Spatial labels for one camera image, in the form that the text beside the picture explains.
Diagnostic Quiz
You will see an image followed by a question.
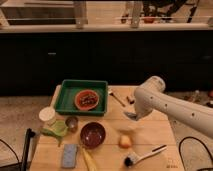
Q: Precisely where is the black chair left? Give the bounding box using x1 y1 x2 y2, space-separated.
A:
0 128 36 171

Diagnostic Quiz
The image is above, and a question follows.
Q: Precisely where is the metal spoon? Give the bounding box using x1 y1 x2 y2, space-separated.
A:
108 90 125 107

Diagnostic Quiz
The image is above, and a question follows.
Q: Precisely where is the yellow corn cob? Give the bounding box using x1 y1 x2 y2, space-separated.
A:
80 146 98 171

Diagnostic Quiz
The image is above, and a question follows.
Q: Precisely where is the blue towel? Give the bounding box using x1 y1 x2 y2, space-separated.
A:
124 111 137 121

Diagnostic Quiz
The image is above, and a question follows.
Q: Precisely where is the green plastic tray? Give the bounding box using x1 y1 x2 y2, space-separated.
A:
54 79 108 117

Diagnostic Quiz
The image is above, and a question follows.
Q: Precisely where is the green cloth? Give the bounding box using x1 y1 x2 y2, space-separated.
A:
41 120 68 145

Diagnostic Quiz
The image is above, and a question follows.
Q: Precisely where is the black cable right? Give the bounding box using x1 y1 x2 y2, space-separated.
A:
178 135 213 171

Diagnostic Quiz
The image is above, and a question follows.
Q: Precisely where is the purple bowl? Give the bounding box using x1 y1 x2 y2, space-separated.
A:
80 122 106 149

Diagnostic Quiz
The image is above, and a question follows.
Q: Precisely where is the blue sponge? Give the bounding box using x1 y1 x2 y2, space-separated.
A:
61 144 78 169

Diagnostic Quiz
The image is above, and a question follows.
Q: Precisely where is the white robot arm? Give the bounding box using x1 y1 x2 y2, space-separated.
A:
134 76 213 139

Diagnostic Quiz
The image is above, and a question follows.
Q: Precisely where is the orange bowl with food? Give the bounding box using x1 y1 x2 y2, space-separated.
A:
74 89 99 111

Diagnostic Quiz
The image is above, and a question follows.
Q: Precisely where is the small metal cup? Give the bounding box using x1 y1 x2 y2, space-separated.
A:
65 116 78 132

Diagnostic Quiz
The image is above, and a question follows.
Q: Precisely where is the black and tan block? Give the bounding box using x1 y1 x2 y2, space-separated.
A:
126 96 135 104

